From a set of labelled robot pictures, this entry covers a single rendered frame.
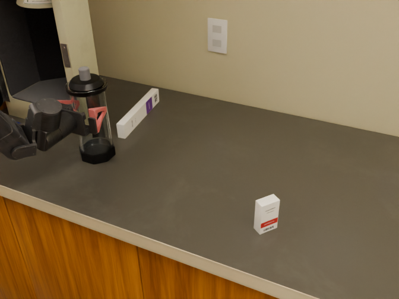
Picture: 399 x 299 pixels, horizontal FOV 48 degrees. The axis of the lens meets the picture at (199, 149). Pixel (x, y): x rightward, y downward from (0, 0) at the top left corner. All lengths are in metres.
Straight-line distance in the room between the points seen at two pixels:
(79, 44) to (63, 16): 0.10
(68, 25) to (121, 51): 0.50
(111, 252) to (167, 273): 0.17
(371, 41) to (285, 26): 0.26
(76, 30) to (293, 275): 0.87
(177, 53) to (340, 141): 0.65
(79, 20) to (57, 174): 0.43
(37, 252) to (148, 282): 0.40
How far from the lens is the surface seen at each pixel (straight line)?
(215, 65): 1.59
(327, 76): 1.47
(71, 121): 1.17
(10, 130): 1.06
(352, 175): 1.27
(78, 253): 1.32
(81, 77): 1.21
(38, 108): 1.07
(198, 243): 1.02
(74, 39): 1.33
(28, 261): 1.54
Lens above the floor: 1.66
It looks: 33 degrees down
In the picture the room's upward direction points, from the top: 1 degrees counter-clockwise
